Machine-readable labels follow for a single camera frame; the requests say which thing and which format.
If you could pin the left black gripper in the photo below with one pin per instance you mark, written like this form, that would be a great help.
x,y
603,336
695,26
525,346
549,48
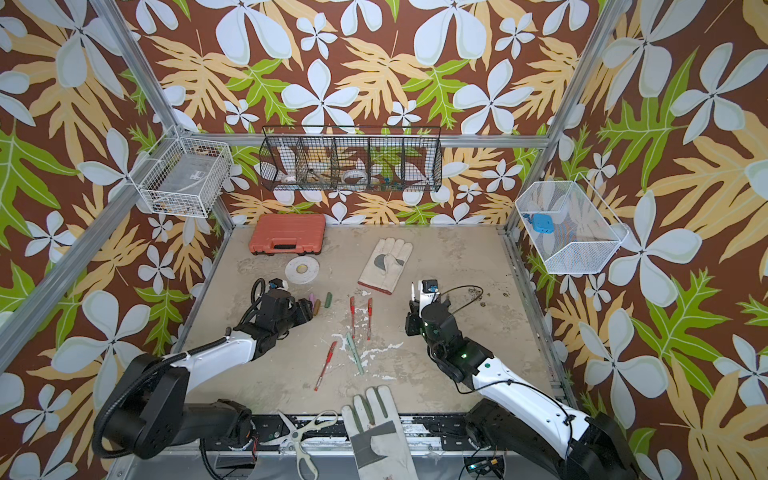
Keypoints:
x,y
304,309

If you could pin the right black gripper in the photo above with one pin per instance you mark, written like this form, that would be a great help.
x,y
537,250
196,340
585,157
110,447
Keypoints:
x,y
424,313

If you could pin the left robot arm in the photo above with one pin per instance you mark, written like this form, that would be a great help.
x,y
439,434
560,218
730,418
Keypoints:
x,y
147,410

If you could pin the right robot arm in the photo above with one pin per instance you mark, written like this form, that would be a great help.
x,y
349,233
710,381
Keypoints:
x,y
513,414

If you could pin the light green pen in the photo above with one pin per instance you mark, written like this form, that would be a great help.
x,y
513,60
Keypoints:
x,y
354,352

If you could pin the beige work glove far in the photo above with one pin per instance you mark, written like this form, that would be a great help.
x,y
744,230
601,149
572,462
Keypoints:
x,y
386,265

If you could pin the beige work glove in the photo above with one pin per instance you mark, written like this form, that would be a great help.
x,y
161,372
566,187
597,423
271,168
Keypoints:
x,y
377,437
386,265

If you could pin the red plastic tool case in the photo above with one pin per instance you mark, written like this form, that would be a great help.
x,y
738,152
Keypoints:
x,y
288,233

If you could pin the white tape roll in basket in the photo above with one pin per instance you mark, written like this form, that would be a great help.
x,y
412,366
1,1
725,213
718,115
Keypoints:
x,y
354,177

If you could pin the beige work glove near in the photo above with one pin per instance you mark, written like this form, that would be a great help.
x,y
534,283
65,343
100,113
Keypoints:
x,y
377,437

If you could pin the blue object in basket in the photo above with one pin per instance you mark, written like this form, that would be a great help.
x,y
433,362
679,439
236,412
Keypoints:
x,y
542,224

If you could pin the white mesh basket right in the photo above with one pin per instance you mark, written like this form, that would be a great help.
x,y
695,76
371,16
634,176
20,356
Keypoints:
x,y
588,232

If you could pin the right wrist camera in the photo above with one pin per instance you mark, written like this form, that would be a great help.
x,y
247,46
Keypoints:
x,y
429,290

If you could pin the black wire basket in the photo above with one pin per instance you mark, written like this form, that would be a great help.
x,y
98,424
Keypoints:
x,y
395,158

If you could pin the white handled scissors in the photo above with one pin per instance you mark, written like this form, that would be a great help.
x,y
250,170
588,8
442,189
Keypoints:
x,y
294,437

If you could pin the white wire basket left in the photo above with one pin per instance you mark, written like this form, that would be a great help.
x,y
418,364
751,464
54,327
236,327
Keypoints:
x,y
182,175

